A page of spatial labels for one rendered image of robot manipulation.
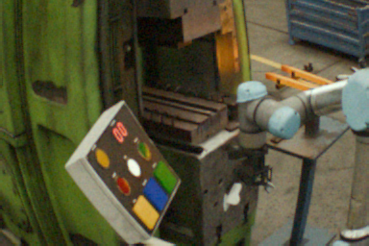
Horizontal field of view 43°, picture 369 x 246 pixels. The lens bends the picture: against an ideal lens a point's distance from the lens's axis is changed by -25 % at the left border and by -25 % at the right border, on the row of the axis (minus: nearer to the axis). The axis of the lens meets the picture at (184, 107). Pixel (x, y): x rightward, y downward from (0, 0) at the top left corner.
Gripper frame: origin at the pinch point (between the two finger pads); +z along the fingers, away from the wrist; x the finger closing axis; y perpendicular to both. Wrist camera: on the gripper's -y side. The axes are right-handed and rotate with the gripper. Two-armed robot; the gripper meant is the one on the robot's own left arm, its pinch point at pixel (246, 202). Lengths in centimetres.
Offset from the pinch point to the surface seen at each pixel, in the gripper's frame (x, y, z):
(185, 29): 6, -44, -38
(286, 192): 99, -113, 93
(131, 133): -23.3, -20.2, -20.6
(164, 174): -17.2, -15.4, -8.5
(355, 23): 322, -264, 43
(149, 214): -29.4, 0.9, -7.0
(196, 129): 6.9, -44.4, -4.1
